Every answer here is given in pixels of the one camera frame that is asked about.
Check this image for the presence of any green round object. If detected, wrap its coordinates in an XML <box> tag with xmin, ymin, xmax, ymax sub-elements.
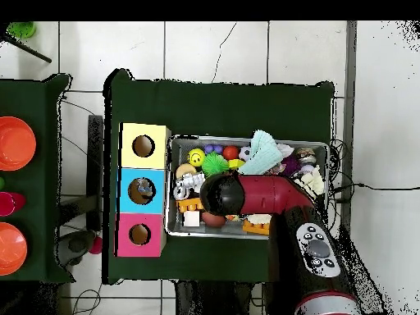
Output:
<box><xmin>7</xmin><ymin>21</ymin><xmax>36</xmax><ymax>39</ymax></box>

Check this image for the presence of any wooden box with three holes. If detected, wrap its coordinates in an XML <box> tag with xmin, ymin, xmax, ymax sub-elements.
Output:
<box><xmin>114</xmin><ymin>122</ymin><xmax>172</xmax><ymax>258</ymax></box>

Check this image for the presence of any dark green table cloth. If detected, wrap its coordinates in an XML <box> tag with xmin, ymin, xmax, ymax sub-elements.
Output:
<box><xmin>103</xmin><ymin>68</ymin><xmax>336</xmax><ymax>285</ymax></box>

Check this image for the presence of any small orange building block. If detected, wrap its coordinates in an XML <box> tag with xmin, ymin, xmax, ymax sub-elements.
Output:
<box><xmin>176</xmin><ymin>197</ymin><xmax>204</xmax><ymax>212</ymax></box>

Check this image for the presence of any orange plastic bowl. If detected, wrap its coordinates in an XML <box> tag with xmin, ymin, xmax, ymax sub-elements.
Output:
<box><xmin>0</xmin><ymin>116</ymin><xmax>37</xmax><ymax>171</ymax></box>
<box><xmin>0</xmin><ymin>221</ymin><xmax>28</xmax><ymax>276</ymax></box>

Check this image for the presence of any green spiky toy with eyes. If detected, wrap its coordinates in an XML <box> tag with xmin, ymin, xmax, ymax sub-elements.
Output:
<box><xmin>200</xmin><ymin>151</ymin><xmax>231</xmax><ymax>178</ymax></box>

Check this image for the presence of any mint green waffle cloth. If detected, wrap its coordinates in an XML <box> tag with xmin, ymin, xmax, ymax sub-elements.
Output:
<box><xmin>237</xmin><ymin>129</ymin><xmax>285</xmax><ymax>176</ymax></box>

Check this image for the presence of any toy burger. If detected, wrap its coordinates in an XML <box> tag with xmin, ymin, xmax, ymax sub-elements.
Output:
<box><xmin>175</xmin><ymin>162</ymin><xmax>198</xmax><ymax>180</ymax></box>

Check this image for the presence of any grey object with red ball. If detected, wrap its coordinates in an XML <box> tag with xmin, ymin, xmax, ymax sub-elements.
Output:
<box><xmin>57</xmin><ymin>229</ymin><xmax>103</xmax><ymax>267</ymax></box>

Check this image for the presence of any metal mesh bin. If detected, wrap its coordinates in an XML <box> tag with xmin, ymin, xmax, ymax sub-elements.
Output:
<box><xmin>165</xmin><ymin>135</ymin><xmax>330</xmax><ymax>243</ymax></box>

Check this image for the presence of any yellow smiley ball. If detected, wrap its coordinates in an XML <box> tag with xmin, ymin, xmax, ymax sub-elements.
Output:
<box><xmin>187</xmin><ymin>148</ymin><xmax>207</xmax><ymax>167</ymax></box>

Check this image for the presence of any thin black cable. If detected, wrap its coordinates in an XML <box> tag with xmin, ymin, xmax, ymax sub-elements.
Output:
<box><xmin>331</xmin><ymin>182</ymin><xmax>420</xmax><ymax>195</ymax></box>

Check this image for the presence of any orange building block plate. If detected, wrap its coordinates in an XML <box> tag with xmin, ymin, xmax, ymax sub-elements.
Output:
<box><xmin>242</xmin><ymin>219</ymin><xmax>271</xmax><ymax>236</ymax></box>

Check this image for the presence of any brown toy football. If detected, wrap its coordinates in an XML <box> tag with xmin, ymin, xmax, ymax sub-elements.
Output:
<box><xmin>200</xmin><ymin>211</ymin><xmax>227</xmax><ymax>228</ymax></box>

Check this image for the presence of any magenta plastic cup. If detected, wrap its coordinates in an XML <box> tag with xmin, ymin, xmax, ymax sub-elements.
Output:
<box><xmin>0</xmin><ymin>191</ymin><xmax>26</xmax><ymax>217</ymax></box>

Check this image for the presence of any cream waffle cloth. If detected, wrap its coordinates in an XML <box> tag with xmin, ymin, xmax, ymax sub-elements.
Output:
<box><xmin>293</xmin><ymin>165</ymin><xmax>326</xmax><ymax>198</ymax></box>

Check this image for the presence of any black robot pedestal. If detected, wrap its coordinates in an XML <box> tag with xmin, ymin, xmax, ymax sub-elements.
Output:
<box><xmin>175</xmin><ymin>280</ymin><xmax>267</xmax><ymax>315</ymax></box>

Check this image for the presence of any green cloth of side table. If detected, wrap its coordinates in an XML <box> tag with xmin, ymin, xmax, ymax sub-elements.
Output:
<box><xmin>0</xmin><ymin>74</ymin><xmax>75</xmax><ymax>285</ymax></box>

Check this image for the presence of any clear plastic packet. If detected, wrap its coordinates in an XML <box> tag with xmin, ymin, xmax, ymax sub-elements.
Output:
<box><xmin>135</xmin><ymin>178</ymin><xmax>155</xmax><ymax>199</ymax></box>

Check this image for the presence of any black rod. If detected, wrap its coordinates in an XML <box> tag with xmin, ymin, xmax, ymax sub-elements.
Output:
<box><xmin>0</xmin><ymin>32</ymin><xmax>53</xmax><ymax>64</ymax></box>

